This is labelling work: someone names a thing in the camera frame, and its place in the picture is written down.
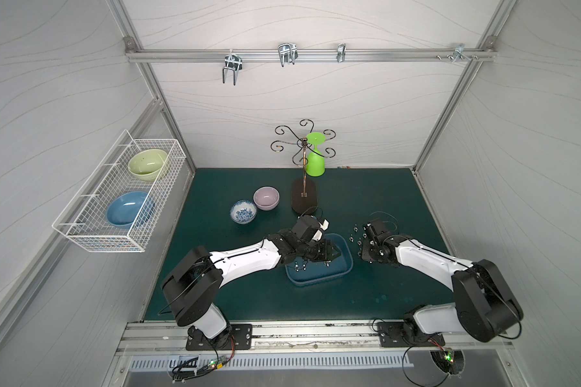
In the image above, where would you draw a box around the blue plastic storage box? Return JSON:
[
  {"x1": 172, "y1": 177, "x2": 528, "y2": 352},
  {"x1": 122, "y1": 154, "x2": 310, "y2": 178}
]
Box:
[{"x1": 285, "y1": 233, "x2": 354, "y2": 287}]

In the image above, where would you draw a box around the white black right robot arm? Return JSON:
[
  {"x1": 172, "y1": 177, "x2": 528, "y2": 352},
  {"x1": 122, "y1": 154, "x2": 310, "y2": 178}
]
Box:
[{"x1": 360, "y1": 235, "x2": 524, "y2": 344}]

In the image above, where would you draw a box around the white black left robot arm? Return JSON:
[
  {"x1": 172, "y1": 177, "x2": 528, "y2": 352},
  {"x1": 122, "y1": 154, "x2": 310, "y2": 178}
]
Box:
[{"x1": 160, "y1": 232, "x2": 340, "y2": 339}]

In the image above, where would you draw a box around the copper cup tree stand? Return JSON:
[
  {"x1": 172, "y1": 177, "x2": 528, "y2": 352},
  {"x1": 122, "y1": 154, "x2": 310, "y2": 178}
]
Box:
[{"x1": 270, "y1": 119, "x2": 337, "y2": 216}]

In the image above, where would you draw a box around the pink ceramic bowl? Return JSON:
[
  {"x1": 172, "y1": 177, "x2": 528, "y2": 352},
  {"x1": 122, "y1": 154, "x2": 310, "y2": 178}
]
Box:
[{"x1": 253, "y1": 186, "x2": 280, "y2": 211}]

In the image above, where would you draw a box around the green plastic goblet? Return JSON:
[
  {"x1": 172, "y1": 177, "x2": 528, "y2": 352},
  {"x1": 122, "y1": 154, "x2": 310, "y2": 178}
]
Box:
[{"x1": 306, "y1": 132, "x2": 325, "y2": 177}]

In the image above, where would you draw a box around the blue floral ceramic bowl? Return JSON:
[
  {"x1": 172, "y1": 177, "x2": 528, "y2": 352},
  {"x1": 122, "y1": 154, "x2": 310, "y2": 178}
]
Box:
[{"x1": 229, "y1": 200, "x2": 258, "y2": 225}]

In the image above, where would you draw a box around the light green bowl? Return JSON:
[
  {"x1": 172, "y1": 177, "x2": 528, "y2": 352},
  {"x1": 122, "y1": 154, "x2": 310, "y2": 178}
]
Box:
[{"x1": 127, "y1": 149, "x2": 169, "y2": 182}]

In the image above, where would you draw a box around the metal double hook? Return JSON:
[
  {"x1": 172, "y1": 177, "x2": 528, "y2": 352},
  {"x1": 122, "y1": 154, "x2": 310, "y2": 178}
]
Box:
[
  {"x1": 278, "y1": 43, "x2": 299, "y2": 67},
  {"x1": 222, "y1": 53, "x2": 243, "y2": 85}
]

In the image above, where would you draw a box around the metal single hook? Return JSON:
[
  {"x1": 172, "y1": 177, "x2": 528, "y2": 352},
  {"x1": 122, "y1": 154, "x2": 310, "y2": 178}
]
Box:
[{"x1": 337, "y1": 44, "x2": 346, "y2": 63}]

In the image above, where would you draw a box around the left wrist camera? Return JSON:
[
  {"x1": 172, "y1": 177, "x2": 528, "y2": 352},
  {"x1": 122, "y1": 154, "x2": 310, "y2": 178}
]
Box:
[{"x1": 291, "y1": 214, "x2": 329, "y2": 243}]

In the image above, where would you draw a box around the black cable bundle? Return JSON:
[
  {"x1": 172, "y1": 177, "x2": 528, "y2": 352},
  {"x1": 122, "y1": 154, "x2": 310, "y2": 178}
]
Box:
[{"x1": 168, "y1": 338, "x2": 236, "y2": 382}]

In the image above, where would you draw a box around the white slotted cable duct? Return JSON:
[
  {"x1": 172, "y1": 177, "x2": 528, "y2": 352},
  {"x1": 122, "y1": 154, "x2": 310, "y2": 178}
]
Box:
[{"x1": 129, "y1": 351, "x2": 414, "y2": 372}]

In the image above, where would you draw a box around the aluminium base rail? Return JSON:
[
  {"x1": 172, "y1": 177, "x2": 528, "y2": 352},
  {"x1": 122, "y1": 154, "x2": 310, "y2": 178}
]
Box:
[{"x1": 115, "y1": 318, "x2": 514, "y2": 356}]

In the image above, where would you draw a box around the metal hook bracket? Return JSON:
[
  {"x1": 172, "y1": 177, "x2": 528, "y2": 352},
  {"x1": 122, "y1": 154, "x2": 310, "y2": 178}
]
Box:
[{"x1": 436, "y1": 44, "x2": 479, "y2": 64}]

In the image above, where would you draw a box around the white wire wall basket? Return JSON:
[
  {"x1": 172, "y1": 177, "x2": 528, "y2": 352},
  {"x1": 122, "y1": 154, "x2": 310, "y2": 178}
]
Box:
[{"x1": 52, "y1": 131, "x2": 186, "y2": 253}]

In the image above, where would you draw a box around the aluminium top rail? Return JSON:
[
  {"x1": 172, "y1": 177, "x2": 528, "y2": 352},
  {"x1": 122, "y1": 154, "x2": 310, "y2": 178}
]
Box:
[{"x1": 126, "y1": 48, "x2": 498, "y2": 65}]

